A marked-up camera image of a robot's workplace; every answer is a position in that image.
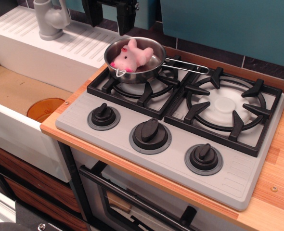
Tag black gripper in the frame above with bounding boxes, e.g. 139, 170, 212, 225
82, 0, 138, 36

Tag pink stuffed pig toy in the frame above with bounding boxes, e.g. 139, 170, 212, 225
110, 38, 154, 77

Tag stainless steel pan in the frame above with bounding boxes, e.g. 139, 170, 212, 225
104, 37, 209, 84

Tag grey toy faucet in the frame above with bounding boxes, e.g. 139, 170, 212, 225
33, 0, 71, 40

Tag black left burner grate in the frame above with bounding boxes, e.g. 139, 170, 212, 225
87, 55, 188, 119

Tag black burner grate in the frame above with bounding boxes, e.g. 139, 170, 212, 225
87, 55, 188, 119
164, 67, 283, 157

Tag white toy sink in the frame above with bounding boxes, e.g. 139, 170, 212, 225
0, 6, 120, 182

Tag black left stove knob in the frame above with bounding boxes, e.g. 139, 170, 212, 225
87, 103, 121, 131

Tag black stove knob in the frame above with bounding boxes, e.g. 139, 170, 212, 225
87, 103, 121, 131
129, 118, 172, 155
184, 143, 223, 176

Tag orange plastic bowl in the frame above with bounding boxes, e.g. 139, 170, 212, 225
26, 98, 65, 123

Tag black middle stove knob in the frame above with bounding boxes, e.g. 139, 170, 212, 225
129, 118, 172, 155

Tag white right burner cap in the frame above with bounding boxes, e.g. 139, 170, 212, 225
198, 87, 251, 127

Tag teal cabinet right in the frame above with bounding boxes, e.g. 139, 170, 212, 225
160, 0, 284, 66

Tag black right burner grate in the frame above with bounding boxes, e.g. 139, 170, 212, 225
164, 67, 283, 157

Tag black right stove knob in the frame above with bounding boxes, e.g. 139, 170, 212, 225
184, 143, 223, 176

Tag wooden drawer fronts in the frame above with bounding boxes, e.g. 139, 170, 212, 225
0, 148, 90, 231

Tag toy oven door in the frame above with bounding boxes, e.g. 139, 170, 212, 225
77, 161, 221, 231

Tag grey toy stove top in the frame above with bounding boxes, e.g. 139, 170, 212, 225
55, 90, 284, 210

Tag black oven door handle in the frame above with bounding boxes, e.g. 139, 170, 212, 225
78, 162, 192, 231

